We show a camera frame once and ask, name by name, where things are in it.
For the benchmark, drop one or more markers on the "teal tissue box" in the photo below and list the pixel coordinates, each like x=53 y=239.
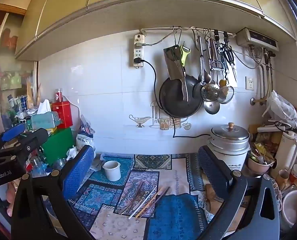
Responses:
x=44 y=121

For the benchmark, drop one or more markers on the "patterned kitchen mat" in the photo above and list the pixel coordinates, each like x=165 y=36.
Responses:
x=143 y=177

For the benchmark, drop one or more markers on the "person's left hand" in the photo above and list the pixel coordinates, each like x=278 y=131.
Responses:
x=10 y=197

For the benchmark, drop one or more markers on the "steel hanging rail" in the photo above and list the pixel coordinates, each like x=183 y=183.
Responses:
x=161 y=28

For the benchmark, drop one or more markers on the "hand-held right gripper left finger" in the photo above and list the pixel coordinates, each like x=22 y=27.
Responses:
x=78 y=172

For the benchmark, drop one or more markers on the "black wok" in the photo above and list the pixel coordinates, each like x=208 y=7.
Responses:
x=173 y=97

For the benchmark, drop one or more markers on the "green box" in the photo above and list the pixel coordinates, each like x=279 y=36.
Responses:
x=58 y=142

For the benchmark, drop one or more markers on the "glass jar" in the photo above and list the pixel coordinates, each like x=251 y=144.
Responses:
x=59 y=163

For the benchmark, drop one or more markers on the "blue white plastic bag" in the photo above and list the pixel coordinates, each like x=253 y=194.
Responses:
x=84 y=140

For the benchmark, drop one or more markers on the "white water heater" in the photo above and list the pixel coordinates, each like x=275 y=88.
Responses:
x=256 y=38

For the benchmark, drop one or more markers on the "steel slotted skimmer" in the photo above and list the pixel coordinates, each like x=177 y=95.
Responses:
x=210 y=91

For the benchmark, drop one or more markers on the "red tin box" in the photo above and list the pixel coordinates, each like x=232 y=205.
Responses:
x=63 y=115

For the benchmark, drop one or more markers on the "yellow wall cabinet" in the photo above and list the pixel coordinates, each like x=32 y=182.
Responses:
x=138 y=10

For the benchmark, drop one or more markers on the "beige mug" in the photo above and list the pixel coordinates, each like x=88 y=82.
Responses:
x=283 y=178

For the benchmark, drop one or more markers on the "white extension socket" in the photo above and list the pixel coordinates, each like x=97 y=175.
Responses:
x=266 y=128

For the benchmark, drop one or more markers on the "pink bowl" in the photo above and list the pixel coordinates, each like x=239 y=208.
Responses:
x=259 y=168

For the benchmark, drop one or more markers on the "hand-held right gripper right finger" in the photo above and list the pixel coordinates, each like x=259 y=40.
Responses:
x=211 y=170

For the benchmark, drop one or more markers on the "rice cooker with steel lid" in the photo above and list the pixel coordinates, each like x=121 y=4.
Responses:
x=228 y=147

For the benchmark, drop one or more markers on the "white basin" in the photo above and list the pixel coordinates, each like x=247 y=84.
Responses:
x=294 y=205

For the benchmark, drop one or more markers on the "bunch of mixed chopsticks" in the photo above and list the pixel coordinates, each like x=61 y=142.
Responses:
x=136 y=197

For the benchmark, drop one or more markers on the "white ceramic cup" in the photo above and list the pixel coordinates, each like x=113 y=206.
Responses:
x=112 y=172

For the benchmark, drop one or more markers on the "orange cup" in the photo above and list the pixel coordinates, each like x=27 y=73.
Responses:
x=296 y=174

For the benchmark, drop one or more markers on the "white wall power strip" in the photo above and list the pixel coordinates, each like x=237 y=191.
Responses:
x=138 y=51

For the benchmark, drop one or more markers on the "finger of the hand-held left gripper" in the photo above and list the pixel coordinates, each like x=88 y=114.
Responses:
x=13 y=132
x=36 y=140

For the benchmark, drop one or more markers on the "green peeler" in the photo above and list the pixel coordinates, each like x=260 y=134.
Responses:
x=184 y=55

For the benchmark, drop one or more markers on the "black kitchen scissors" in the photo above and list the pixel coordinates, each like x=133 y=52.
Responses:
x=228 y=52

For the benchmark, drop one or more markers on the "crumpled paper towel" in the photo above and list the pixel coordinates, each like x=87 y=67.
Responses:
x=72 y=153

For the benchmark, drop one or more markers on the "steel ladle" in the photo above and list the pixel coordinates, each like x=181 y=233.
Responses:
x=211 y=107

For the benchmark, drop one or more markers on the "white thermos flask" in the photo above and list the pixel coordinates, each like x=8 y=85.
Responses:
x=286 y=152

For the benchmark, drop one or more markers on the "glass door cabinet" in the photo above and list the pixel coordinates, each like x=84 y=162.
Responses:
x=11 y=80

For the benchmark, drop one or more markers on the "steel tongs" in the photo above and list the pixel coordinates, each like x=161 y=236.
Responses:
x=217 y=61

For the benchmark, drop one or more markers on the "wooden spatula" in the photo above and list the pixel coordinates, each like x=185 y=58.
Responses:
x=209 y=196

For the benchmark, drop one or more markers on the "bundle of assorted cutlery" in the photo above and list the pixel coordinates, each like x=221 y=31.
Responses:
x=259 y=153

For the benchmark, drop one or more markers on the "white wall socket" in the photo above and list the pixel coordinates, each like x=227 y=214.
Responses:
x=249 y=83

